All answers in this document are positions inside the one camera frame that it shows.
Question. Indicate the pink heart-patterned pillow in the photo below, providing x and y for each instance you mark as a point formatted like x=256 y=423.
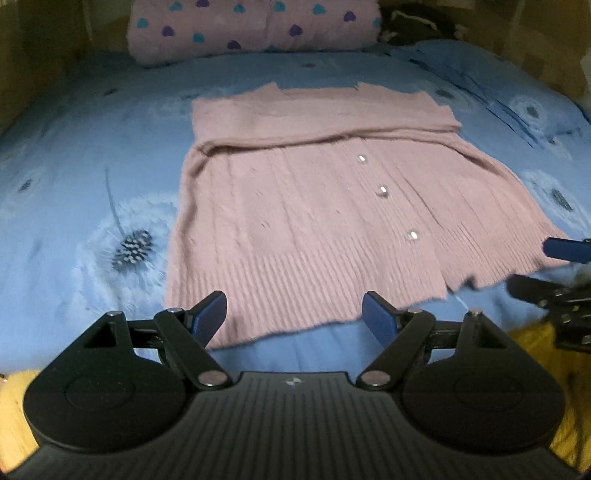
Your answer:
x=249 y=27

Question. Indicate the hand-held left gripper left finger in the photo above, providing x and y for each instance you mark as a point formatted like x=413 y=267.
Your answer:
x=210 y=314

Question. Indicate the pink knit cardigan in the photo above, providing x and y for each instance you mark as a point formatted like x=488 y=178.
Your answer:
x=295 y=212

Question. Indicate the dark cloth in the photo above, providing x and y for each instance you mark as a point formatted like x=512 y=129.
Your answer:
x=415 y=25

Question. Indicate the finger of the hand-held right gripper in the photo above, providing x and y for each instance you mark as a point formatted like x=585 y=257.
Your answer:
x=565 y=250
x=531 y=287

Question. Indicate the blue floral pillow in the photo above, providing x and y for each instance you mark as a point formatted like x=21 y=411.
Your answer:
x=485 y=78

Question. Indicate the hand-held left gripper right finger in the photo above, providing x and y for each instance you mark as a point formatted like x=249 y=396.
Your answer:
x=381 y=318

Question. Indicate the blue floral bed sheet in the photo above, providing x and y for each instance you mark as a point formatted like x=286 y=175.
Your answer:
x=92 y=161

